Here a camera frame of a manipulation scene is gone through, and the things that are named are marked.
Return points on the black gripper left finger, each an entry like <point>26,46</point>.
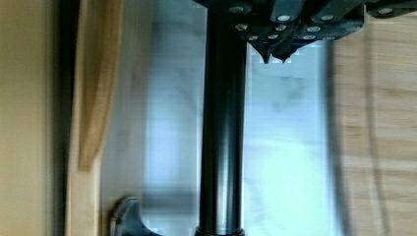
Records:
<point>270,26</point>

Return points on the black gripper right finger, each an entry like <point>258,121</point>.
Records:
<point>305,21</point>

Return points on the dark bronze drawer handle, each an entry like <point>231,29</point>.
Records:
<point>173,160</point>

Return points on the bamboo cutting board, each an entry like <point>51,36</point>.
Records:
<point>376,117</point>

